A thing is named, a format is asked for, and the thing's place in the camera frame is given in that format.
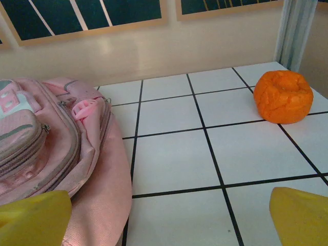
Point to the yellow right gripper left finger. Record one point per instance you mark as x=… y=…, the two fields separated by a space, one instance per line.
x=33 y=220

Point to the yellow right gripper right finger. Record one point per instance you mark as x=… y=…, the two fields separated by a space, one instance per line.
x=302 y=220

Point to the pink school backpack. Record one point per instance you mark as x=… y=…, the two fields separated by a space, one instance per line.
x=46 y=153

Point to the orange toy fruit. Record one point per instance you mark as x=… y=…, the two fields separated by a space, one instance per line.
x=283 y=98

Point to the aluminium frame post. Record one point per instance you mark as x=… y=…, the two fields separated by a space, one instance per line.
x=294 y=30

